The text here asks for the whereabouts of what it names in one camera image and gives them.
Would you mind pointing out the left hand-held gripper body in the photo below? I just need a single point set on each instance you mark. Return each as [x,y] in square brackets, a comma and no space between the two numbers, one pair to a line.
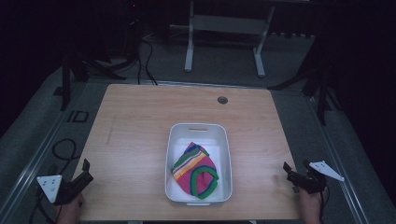
[67,188]

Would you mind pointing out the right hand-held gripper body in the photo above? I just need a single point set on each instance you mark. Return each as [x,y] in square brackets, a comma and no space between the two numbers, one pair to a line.
[314,177]

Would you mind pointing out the striped pink knit sock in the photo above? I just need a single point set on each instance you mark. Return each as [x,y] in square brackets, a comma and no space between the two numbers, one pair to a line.
[196,171]

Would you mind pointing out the white plastic bin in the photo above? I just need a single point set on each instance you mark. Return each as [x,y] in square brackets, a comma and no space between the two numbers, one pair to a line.
[199,143]

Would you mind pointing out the person's left hand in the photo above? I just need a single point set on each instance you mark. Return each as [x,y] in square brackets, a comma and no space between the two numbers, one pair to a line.
[70,211]

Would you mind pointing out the person's right hand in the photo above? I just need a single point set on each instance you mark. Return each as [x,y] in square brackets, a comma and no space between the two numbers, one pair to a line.
[311,205]

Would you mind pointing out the black tripod stand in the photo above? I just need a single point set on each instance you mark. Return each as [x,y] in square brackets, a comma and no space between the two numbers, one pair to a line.
[81,68]
[317,77]

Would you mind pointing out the white metal desk frame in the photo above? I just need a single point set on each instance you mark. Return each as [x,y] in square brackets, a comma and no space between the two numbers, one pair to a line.
[230,25]

